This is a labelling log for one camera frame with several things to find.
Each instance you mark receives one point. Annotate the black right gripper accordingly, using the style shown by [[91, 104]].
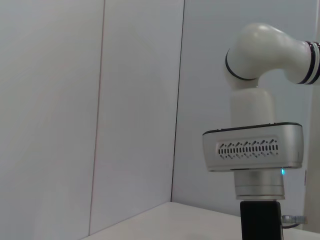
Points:
[[260, 220]]

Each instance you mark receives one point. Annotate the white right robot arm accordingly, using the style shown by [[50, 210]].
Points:
[[252, 62]]

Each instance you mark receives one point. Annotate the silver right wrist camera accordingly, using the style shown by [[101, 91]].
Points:
[[252, 150]]

